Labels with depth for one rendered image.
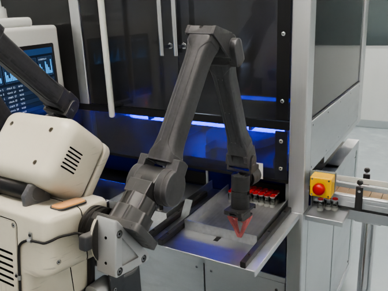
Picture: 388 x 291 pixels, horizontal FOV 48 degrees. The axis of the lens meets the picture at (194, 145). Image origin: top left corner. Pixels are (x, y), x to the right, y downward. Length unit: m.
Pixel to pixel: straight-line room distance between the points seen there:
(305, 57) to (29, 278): 1.01
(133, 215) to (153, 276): 1.28
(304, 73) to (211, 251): 0.63
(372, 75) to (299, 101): 4.66
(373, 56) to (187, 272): 4.62
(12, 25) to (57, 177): 1.02
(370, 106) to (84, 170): 5.48
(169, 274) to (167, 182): 1.20
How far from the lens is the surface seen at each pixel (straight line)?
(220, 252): 1.38
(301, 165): 1.55
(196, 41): 1.01
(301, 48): 1.46
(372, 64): 6.11
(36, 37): 1.88
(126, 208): 0.86
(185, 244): 1.42
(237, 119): 1.19
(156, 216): 1.58
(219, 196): 1.70
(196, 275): 1.97
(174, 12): 1.59
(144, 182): 0.89
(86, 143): 0.93
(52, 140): 0.90
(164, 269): 2.06
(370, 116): 6.23
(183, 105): 0.95
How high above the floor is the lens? 1.59
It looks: 17 degrees down
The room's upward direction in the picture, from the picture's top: 2 degrees counter-clockwise
